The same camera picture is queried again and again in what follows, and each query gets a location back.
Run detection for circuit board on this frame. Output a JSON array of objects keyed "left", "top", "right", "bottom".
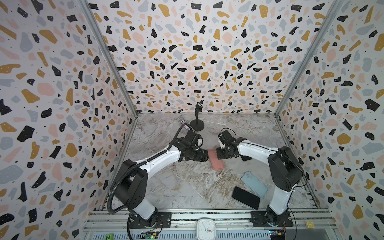
[
  {"left": 269, "top": 230, "right": 286, "bottom": 240},
  {"left": 139, "top": 231, "right": 159, "bottom": 240}
]

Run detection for pink phone case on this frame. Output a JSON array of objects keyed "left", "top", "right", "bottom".
[{"left": 208, "top": 149, "right": 225, "bottom": 171}]

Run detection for black corrugated cable conduit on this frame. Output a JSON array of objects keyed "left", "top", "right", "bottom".
[{"left": 107, "top": 122, "right": 193, "bottom": 214}]

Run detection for black phone near front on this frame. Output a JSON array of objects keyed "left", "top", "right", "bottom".
[{"left": 232, "top": 187, "right": 261, "bottom": 210}]

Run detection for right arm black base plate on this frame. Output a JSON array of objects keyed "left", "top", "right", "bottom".
[{"left": 250, "top": 210, "right": 294, "bottom": 228}]

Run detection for yellow sticker tag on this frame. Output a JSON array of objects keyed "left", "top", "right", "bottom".
[{"left": 306, "top": 221, "right": 315, "bottom": 229}]

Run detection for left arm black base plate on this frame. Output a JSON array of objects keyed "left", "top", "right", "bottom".
[{"left": 128, "top": 211, "right": 172, "bottom": 229}]

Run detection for white square clock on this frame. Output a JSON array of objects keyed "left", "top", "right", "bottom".
[{"left": 196, "top": 218, "right": 216, "bottom": 240}]

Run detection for black phone stand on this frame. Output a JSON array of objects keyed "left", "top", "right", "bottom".
[{"left": 190, "top": 102, "right": 205, "bottom": 132}]

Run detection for light blue phone case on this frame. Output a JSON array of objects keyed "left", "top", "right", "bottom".
[{"left": 241, "top": 172, "right": 269, "bottom": 198}]

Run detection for black phone case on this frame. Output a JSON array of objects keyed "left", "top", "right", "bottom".
[{"left": 240, "top": 155, "right": 253, "bottom": 162}]

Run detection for left circuit board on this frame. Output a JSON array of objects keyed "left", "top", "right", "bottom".
[{"left": 139, "top": 231, "right": 159, "bottom": 240}]

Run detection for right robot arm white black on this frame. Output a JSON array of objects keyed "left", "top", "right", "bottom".
[{"left": 217, "top": 130, "right": 304, "bottom": 216}]

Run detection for green label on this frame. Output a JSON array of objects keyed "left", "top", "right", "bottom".
[{"left": 104, "top": 233, "right": 114, "bottom": 240}]

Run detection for right circuit board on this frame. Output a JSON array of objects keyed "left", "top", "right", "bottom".
[{"left": 269, "top": 230, "right": 286, "bottom": 240}]

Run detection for purple glitter tube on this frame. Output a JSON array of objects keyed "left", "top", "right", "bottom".
[{"left": 179, "top": 117, "right": 191, "bottom": 131}]

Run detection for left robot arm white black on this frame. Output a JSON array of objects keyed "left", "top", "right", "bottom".
[{"left": 107, "top": 131, "right": 208, "bottom": 221}]

